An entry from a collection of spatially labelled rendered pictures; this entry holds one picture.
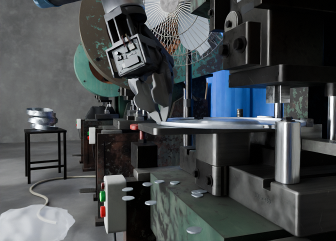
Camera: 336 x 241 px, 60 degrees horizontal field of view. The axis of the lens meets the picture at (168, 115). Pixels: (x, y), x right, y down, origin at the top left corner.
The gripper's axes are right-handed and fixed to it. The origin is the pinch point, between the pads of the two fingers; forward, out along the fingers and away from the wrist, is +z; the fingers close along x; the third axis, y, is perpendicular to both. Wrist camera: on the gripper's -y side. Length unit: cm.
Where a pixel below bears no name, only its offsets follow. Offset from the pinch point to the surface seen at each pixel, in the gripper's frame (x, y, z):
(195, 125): 7.3, 4.7, 3.6
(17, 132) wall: -539, -391, -123
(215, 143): 7.2, -2.9, 7.6
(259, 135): 13.2, -15.0, 8.9
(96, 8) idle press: -67, -96, -88
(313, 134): 23.2, -14.0, 11.6
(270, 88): 18.3, -16.4, 0.2
